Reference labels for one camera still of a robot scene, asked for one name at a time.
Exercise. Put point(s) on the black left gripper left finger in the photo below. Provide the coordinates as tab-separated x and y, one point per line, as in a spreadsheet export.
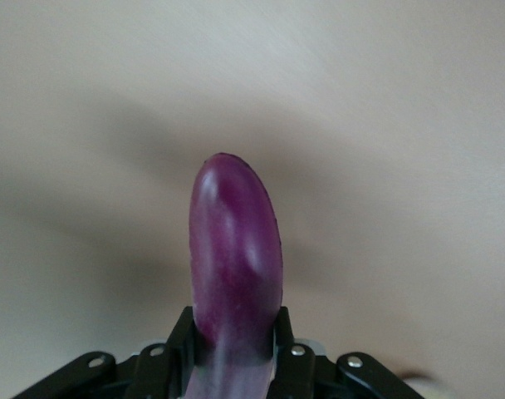
175	361

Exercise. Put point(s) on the long purple eggplant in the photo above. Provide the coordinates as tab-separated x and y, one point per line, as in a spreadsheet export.
236	249

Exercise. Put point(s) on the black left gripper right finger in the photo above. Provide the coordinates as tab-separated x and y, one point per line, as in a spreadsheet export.
294	374

